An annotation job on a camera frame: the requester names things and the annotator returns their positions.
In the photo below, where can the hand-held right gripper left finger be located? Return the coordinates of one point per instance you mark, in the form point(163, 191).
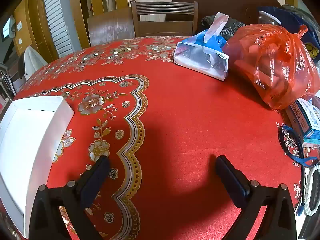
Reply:
point(96, 177)

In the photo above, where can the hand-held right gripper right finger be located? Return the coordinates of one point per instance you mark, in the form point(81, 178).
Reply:
point(232, 180)

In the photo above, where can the white shallow cardboard box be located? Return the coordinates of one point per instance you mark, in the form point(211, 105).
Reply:
point(25, 142)

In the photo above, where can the red floral tablecloth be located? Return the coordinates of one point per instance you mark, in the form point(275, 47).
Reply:
point(187, 117)

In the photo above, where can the dark blue hair band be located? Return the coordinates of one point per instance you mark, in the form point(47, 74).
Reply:
point(310, 160)

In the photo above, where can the blue white carton box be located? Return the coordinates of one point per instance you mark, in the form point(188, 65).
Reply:
point(312, 127)

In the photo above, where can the orange plastic bag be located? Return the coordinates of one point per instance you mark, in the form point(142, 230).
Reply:
point(270, 62)

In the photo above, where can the blue white tissue pack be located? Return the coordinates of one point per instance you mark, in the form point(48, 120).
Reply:
point(200, 60)

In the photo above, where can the white rounded appliance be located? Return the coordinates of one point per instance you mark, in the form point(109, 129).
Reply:
point(33, 62)

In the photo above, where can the worn brown chair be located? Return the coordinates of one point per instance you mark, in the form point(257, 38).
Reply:
point(110, 27)

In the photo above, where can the black plastic bag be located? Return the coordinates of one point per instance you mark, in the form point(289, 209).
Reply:
point(232, 27)

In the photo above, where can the white louvered shutter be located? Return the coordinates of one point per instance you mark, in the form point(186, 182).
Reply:
point(57, 17)

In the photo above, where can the brown wooden slat-back chair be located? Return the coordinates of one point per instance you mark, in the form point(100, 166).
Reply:
point(165, 27)

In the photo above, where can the clear glass jar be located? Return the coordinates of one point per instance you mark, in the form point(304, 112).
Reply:
point(268, 18)

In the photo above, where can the yellow wooden cabinet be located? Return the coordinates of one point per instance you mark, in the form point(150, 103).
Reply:
point(32, 22)

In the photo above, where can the small window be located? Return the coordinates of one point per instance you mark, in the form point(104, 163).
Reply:
point(7, 28)

